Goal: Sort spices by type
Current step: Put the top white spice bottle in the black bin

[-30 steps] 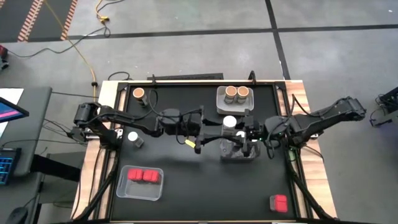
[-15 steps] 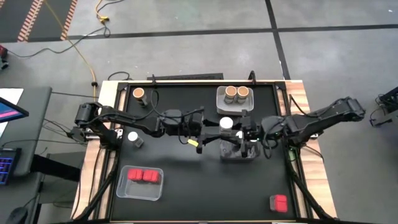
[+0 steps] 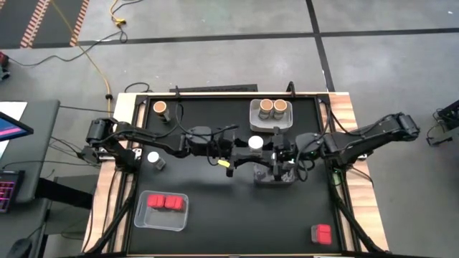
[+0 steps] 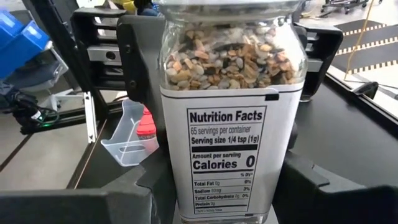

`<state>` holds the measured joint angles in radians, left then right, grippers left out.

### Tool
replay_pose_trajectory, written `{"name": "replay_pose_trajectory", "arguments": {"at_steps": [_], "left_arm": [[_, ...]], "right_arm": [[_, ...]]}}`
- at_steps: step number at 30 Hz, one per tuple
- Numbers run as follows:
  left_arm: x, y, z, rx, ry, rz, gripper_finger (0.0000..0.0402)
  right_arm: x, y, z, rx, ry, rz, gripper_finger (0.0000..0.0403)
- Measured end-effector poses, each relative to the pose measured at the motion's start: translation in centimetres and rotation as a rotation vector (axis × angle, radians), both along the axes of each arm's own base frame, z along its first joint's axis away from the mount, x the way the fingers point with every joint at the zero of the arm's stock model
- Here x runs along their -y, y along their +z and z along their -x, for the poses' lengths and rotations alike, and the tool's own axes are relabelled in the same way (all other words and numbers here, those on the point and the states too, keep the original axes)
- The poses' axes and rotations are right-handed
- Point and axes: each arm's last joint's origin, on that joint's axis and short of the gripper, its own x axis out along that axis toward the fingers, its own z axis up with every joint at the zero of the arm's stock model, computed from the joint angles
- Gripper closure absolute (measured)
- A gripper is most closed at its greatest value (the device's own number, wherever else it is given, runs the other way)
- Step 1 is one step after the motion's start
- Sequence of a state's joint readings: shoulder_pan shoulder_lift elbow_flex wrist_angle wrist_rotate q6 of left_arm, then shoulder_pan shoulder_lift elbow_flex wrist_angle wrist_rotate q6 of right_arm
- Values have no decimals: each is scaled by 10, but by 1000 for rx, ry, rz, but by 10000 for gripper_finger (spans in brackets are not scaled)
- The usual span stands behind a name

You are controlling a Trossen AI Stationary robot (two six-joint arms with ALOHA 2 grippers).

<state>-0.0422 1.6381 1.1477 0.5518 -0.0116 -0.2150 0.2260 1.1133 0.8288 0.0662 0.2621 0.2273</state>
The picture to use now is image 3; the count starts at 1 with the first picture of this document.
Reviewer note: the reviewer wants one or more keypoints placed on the black frame clamp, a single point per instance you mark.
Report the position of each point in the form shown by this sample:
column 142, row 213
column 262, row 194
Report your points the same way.
column 291, row 91
column 176, row 94

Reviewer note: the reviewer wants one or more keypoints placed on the furikake jar brown lid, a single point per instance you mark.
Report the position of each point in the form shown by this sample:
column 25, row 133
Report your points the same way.
column 266, row 105
column 160, row 106
column 280, row 105

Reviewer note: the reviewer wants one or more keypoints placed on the red lidded spice tin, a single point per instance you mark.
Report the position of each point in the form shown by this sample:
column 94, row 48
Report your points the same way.
column 174, row 203
column 323, row 233
column 156, row 201

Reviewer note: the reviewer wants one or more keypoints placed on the black computer mouse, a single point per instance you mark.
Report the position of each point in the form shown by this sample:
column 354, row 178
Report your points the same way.
column 19, row 250

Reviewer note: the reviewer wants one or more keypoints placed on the small yellow tag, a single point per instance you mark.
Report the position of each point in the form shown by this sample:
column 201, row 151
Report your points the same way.
column 223, row 163

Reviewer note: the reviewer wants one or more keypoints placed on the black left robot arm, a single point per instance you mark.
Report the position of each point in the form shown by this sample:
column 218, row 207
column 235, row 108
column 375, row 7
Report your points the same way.
column 150, row 138

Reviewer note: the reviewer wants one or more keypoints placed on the backlit keyboard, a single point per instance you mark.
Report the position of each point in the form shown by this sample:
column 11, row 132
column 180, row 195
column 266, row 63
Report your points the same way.
column 9, row 191

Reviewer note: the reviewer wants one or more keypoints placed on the clear plastic bin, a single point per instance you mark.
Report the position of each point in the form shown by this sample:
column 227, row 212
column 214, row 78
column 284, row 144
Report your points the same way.
column 157, row 222

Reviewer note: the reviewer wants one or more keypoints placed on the bagel seasoning jar white lid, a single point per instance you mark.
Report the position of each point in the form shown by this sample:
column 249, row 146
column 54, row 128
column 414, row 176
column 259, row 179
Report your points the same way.
column 153, row 157
column 255, row 142

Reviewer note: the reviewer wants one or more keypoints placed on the black flat bar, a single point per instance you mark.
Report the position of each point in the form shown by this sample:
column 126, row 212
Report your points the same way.
column 215, row 88

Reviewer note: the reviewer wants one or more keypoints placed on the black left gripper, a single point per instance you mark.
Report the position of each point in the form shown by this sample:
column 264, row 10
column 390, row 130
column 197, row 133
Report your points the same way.
column 224, row 143

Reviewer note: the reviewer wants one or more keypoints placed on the white paper sheet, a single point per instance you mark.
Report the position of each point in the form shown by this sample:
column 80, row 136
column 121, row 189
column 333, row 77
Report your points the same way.
column 14, row 106

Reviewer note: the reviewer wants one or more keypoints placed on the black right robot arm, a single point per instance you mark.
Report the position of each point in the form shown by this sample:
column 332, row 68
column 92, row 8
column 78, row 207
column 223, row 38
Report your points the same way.
column 358, row 141

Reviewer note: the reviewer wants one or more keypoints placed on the tablet screen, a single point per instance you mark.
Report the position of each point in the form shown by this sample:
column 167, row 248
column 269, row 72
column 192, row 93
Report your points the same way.
column 12, row 128

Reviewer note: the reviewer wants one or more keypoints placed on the grey translucent plastic bin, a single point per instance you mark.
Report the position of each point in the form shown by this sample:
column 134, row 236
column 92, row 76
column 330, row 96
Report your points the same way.
column 263, row 177

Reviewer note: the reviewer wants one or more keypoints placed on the white plastic bin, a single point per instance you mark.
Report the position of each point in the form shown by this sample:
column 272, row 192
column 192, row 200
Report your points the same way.
column 258, row 125

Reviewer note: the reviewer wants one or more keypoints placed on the silver mounting plate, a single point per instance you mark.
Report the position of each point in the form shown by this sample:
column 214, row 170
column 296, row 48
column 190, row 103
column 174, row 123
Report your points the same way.
column 136, row 154

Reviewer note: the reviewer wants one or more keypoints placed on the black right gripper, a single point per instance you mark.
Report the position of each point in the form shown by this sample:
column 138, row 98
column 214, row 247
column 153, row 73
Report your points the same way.
column 287, row 150

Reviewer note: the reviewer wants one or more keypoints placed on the red and black device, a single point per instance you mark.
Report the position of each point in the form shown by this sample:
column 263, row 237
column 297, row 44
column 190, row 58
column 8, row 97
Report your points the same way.
column 3, row 59

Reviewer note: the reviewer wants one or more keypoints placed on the dark mat with orange stripes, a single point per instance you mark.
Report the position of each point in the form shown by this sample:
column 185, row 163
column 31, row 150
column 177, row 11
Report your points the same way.
column 59, row 21

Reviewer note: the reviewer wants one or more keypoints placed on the grey desk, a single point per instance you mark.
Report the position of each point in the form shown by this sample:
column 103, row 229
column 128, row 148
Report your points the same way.
column 41, row 150

